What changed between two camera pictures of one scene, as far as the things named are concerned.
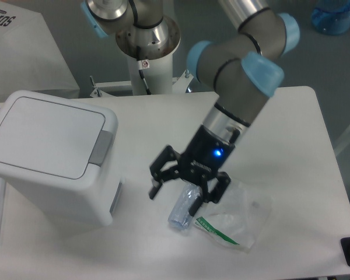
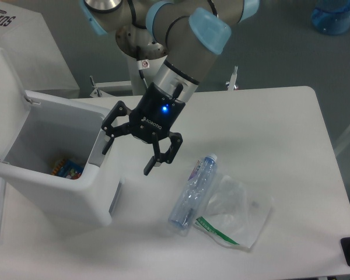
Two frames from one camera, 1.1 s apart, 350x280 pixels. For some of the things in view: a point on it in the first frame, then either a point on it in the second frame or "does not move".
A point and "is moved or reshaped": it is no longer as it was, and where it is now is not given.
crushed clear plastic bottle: x=179 y=216 does not move
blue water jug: x=335 y=17 does not move
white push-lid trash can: x=59 y=151 is moved or reshaped
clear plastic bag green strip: x=239 y=217 does not move
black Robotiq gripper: x=203 y=156 -> x=157 y=112
